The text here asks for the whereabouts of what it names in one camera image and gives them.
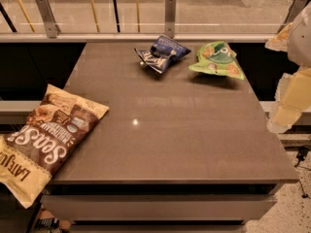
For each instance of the black power adapter with cable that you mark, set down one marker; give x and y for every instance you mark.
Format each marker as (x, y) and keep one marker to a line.
(301, 156)

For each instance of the green rice chip bag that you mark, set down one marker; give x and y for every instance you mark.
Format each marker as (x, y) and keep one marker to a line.
(217, 58)

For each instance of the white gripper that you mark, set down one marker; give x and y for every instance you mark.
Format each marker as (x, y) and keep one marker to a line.
(300, 43)

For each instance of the glass railing with metal posts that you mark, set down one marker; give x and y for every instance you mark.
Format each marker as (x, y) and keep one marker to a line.
(187, 20)

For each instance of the blue chip bag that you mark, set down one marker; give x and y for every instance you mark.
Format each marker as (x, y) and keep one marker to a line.
(162, 53)

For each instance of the brown multigrain chip bag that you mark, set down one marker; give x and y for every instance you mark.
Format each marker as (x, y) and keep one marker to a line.
(30, 157)

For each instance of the grey drawer cabinet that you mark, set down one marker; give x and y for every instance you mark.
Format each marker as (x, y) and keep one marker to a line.
(176, 153)

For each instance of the small black object under table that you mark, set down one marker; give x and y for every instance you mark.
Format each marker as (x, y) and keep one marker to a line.
(50, 223)

